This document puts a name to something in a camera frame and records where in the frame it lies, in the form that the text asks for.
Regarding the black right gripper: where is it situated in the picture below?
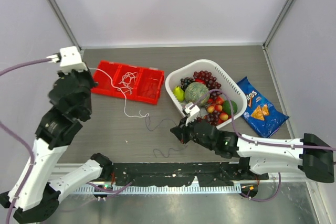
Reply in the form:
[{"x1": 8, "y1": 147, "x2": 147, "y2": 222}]
[{"x1": 171, "y1": 115, "x2": 215, "y2": 151}]

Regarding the white cable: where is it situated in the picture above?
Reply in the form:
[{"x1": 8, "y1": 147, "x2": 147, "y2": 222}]
[
  {"x1": 117, "y1": 71, "x2": 140, "y2": 95},
  {"x1": 88, "y1": 67, "x2": 150, "y2": 119}
]

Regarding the red cable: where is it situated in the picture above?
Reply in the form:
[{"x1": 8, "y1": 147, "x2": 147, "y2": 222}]
[{"x1": 143, "y1": 77, "x2": 161, "y2": 99}]

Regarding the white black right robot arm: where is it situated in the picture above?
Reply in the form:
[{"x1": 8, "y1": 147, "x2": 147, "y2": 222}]
[{"x1": 170, "y1": 121, "x2": 335, "y2": 183}]

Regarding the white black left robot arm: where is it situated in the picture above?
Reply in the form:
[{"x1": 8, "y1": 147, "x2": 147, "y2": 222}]
[{"x1": 1, "y1": 70, "x2": 113, "y2": 223}]

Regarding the dark red grape bunch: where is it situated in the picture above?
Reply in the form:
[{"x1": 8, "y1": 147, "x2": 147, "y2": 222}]
[
  {"x1": 193, "y1": 70, "x2": 222, "y2": 90},
  {"x1": 197, "y1": 110, "x2": 224, "y2": 126}
]

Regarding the yellow green pear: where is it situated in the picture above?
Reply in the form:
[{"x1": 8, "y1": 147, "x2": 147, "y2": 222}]
[{"x1": 173, "y1": 86, "x2": 185, "y2": 102}]

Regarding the green netted melon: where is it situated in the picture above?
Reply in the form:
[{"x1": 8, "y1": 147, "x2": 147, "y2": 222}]
[{"x1": 184, "y1": 82, "x2": 209, "y2": 106}]

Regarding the red yellow peach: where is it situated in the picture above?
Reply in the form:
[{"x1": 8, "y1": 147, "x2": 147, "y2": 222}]
[{"x1": 206, "y1": 97, "x2": 230, "y2": 122}]

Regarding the dark blue grape bunch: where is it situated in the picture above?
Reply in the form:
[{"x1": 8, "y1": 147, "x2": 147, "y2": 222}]
[{"x1": 180, "y1": 77, "x2": 195, "y2": 91}]

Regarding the green lime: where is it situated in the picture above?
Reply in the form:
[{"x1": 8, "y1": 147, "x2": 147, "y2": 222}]
[{"x1": 222, "y1": 100, "x2": 237, "y2": 115}]

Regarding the red bin right compartment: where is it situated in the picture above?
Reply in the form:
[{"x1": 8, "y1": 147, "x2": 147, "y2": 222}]
[{"x1": 135, "y1": 68, "x2": 164, "y2": 105}]

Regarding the red bin compartment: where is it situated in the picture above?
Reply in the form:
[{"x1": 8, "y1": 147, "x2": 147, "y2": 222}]
[
  {"x1": 135, "y1": 68, "x2": 164, "y2": 105},
  {"x1": 113, "y1": 65, "x2": 142, "y2": 99}
]

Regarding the red bin middle compartment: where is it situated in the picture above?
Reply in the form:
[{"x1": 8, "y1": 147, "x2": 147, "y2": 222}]
[{"x1": 113, "y1": 65, "x2": 142, "y2": 99}]

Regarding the white plastic fruit basket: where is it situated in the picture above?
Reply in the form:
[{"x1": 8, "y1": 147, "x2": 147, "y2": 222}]
[{"x1": 165, "y1": 59, "x2": 247, "y2": 119}]

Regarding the blue chips bag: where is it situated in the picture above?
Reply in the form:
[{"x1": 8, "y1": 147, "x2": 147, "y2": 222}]
[{"x1": 237, "y1": 77, "x2": 289, "y2": 138}]

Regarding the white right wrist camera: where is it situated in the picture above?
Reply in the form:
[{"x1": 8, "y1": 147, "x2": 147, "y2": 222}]
[{"x1": 183, "y1": 102, "x2": 200, "y2": 126}]

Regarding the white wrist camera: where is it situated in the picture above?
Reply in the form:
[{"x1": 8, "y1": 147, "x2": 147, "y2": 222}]
[
  {"x1": 46, "y1": 46, "x2": 88, "y2": 74},
  {"x1": 183, "y1": 102, "x2": 200, "y2": 126}
]

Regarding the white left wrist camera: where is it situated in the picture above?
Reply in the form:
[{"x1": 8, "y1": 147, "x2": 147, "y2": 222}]
[{"x1": 46, "y1": 46, "x2": 88, "y2": 74}]

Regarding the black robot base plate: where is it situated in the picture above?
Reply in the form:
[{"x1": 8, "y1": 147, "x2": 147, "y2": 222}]
[{"x1": 96, "y1": 162, "x2": 269, "y2": 187}]

